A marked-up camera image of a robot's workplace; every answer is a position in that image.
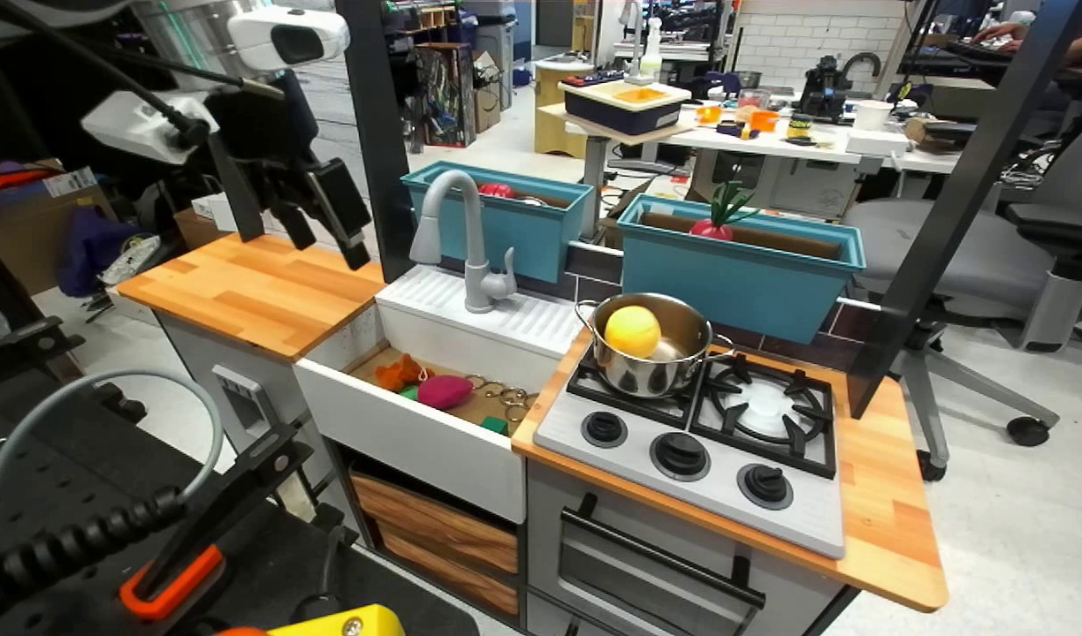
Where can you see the teal planter box with radish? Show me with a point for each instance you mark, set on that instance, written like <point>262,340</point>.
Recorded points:
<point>730,285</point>

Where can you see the grey toy stovetop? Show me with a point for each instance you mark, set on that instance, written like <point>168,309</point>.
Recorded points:
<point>693,478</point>

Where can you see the wooden stove counter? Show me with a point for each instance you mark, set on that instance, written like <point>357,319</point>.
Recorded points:
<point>888,506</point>

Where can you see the red toy radish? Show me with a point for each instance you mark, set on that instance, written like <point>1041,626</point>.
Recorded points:
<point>714,224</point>

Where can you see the steel cooking pot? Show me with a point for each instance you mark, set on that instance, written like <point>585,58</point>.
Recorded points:
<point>665,376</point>

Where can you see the green toy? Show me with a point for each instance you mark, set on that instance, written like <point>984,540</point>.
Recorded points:
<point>496,427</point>

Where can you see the grey toy cabinet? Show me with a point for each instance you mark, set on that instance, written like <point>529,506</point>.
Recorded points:
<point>199,372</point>

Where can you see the white work table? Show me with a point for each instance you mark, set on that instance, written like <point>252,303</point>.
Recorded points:
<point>800,144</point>

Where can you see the orange toy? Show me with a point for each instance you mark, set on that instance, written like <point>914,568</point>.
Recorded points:
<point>398,372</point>

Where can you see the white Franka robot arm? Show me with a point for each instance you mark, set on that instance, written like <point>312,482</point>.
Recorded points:
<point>153,124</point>

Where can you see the wooden crate drawer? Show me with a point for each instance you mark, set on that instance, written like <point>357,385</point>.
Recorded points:
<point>439,541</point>

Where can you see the black tray with yellow inside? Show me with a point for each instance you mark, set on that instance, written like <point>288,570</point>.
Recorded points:
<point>625,107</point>

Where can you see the pink toy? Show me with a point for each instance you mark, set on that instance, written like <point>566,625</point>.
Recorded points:
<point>442,389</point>

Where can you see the grey toy oven door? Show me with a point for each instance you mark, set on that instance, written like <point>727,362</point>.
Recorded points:
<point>635,568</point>

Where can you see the butcher block wooden counter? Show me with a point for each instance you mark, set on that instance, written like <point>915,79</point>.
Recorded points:
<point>252,289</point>

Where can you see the white toy kitchen sink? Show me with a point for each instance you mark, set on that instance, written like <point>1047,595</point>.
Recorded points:
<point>420,436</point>

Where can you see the black frame post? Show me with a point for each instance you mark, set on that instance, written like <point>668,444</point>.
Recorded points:
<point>966,190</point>

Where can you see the small red toy vegetable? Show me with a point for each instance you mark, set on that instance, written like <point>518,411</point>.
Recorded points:
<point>496,190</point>

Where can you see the yellow object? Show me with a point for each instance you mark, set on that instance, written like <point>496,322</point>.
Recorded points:
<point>340,625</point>

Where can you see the yellow toy lemon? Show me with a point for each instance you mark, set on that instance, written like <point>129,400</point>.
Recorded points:
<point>629,334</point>

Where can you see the grey office chair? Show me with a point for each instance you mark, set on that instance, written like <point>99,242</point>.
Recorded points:
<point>988,252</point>

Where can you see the grey toy kitchen tap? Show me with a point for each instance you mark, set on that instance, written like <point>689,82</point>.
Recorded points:
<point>479,278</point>

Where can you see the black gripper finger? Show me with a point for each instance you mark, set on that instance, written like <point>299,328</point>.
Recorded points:
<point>347,218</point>
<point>294,224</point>

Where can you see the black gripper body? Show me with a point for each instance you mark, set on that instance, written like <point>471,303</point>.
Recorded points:
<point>259,124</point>

